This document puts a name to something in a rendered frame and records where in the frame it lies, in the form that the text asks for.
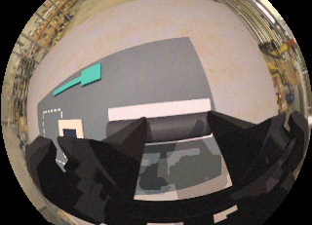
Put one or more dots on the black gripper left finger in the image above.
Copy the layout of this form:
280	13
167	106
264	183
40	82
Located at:
118	157

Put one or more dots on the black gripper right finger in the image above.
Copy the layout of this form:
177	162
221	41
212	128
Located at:
241	142

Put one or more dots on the beige square tile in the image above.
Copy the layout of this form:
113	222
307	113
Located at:
71	128

